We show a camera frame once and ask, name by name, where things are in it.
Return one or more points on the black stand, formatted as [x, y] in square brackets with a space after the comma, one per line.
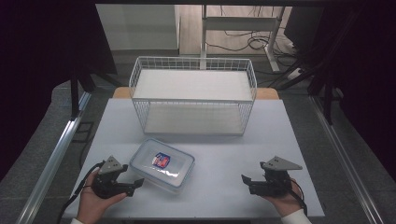
[74, 96]

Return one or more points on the white metal desk frame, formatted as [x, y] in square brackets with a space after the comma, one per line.
[239, 23]

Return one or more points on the wooden table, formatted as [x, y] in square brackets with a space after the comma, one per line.
[121, 92]

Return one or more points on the black curtain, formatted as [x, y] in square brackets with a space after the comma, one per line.
[367, 77]
[37, 62]

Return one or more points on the white power strip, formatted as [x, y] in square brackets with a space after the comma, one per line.
[295, 74]

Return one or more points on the dark panel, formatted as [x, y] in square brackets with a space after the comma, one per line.
[303, 28]

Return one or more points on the person's right hand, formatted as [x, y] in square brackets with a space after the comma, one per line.
[288, 203]

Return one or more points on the clear plastic container with lid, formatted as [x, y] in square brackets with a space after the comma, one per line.
[162, 165]

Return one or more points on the aluminium rail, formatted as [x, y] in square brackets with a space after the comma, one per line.
[62, 140]
[342, 161]

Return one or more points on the person's left hand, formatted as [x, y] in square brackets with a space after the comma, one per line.
[90, 203]

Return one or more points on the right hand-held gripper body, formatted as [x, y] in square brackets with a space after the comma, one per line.
[277, 183]

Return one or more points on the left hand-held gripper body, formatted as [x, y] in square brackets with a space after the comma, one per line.
[107, 183]

